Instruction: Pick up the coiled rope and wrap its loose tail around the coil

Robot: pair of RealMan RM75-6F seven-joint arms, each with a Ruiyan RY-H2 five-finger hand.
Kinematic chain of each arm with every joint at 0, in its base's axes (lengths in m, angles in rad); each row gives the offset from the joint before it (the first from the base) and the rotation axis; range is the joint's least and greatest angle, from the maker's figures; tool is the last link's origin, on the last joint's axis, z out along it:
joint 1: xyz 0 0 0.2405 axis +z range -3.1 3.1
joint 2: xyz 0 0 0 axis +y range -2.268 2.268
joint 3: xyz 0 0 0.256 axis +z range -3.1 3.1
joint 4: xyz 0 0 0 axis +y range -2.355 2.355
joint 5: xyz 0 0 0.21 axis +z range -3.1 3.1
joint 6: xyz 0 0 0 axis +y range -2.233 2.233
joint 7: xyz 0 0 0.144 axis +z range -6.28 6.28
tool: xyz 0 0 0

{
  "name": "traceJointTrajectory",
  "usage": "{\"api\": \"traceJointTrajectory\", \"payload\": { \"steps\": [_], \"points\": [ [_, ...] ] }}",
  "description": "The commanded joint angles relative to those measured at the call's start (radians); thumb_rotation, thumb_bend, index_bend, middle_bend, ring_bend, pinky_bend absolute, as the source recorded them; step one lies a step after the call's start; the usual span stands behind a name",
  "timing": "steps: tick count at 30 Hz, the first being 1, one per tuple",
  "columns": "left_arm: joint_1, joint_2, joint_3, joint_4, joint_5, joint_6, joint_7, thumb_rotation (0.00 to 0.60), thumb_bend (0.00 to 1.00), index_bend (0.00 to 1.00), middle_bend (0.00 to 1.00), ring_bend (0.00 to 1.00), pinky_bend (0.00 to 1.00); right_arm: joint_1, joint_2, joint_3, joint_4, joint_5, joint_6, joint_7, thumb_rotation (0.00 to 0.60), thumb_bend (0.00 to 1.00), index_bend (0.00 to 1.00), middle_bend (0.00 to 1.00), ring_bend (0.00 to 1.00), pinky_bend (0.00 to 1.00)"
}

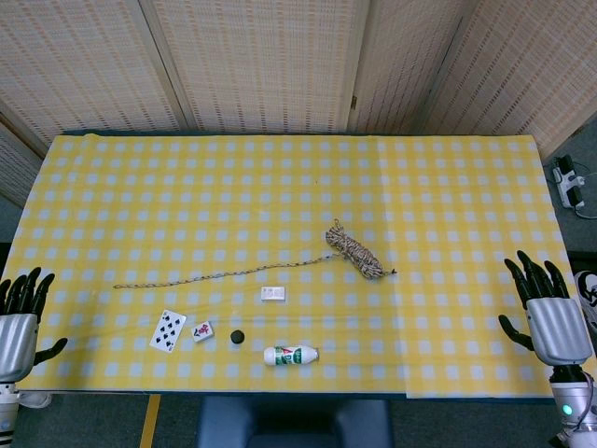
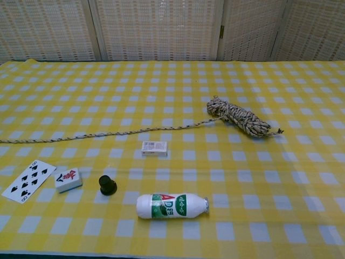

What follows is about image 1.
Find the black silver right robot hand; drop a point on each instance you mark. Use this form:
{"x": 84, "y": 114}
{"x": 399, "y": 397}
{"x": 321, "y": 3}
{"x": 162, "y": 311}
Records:
{"x": 557, "y": 329}

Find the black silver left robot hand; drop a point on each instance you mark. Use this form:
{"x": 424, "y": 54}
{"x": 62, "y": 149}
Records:
{"x": 18, "y": 345}

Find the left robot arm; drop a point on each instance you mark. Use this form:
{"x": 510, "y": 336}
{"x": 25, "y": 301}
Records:
{"x": 7, "y": 415}

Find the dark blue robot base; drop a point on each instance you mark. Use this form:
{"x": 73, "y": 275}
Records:
{"x": 294, "y": 424}

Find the black white sneaker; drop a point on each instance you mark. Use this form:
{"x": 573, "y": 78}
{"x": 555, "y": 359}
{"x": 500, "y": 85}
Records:
{"x": 588, "y": 289}

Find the white power strip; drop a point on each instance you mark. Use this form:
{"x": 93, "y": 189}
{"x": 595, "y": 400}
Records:
{"x": 566, "y": 184}

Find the nine of spades card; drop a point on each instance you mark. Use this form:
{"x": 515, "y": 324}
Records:
{"x": 168, "y": 330}

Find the yellow floor tape strip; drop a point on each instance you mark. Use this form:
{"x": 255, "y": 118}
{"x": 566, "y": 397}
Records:
{"x": 150, "y": 420}

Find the woven folding screen panel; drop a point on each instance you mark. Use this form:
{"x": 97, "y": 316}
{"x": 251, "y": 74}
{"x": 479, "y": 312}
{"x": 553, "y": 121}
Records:
{"x": 84, "y": 60}
{"x": 14, "y": 163}
{"x": 527, "y": 70}
{"x": 401, "y": 60}
{"x": 261, "y": 60}

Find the white mahjong tile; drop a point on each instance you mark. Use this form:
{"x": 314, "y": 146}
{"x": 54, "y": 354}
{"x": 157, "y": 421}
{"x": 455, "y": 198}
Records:
{"x": 204, "y": 331}

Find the small black cap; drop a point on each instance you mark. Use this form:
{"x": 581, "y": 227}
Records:
{"x": 238, "y": 337}

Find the small white cardboard box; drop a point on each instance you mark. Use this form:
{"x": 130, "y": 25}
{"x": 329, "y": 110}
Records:
{"x": 273, "y": 293}

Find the white green milk bottle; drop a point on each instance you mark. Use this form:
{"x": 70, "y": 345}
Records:
{"x": 289, "y": 356}

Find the yellow white checkered tablecloth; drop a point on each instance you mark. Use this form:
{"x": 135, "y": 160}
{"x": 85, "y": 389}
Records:
{"x": 280, "y": 186}

